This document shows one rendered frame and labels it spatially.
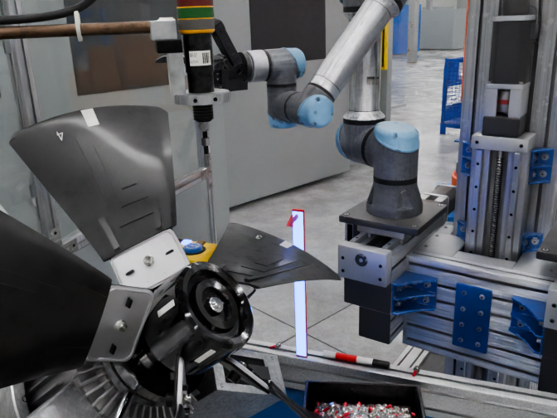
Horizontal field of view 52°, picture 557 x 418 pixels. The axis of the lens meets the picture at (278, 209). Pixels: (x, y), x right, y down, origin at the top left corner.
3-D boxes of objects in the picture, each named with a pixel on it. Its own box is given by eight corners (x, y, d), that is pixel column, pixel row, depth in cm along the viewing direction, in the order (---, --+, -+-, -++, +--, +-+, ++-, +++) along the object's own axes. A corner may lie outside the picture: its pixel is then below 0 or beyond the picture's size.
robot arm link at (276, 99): (283, 133, 137) (282, 86, 134) (262, 126, 147) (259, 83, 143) (311, 128, 141) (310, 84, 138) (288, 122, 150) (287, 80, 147)
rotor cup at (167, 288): (160, 427, 68) (230, 384, 62) (84, 333, 68) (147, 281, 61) (215, 361, 81) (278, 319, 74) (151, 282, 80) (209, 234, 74)
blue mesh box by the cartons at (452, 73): (438, 133, 752) (442, 57, 720) (484, 119, 834) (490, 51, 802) (501, 142, 691) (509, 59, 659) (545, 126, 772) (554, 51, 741)
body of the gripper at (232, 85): (205, 96, 130) (252, 91, 135) (205, 58, 126) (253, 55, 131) (193, 89, 136) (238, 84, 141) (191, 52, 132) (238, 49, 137)
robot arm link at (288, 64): (308, 82, 141) (307, 46, 138) (270, 85, 136) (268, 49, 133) (292, 80, 148) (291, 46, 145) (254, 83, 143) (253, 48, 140)
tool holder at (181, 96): (159, 108, 66) (150, 21, 63) (156, 100, 73) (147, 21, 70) (234, 103, 68) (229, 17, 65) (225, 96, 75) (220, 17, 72)
